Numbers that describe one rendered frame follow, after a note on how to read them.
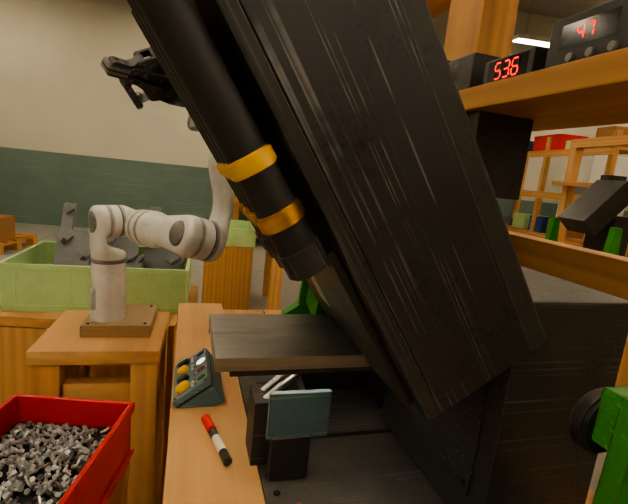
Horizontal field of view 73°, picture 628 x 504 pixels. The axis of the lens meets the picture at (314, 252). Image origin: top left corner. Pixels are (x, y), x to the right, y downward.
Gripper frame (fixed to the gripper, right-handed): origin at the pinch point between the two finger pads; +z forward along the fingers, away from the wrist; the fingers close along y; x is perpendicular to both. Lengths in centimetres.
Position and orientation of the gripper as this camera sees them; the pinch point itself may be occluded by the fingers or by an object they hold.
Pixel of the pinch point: (115, 67)
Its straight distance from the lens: 79.0
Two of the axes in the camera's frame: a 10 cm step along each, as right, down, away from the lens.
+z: -5.0, 1.2, -8.5
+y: 6.6, -5.9, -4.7
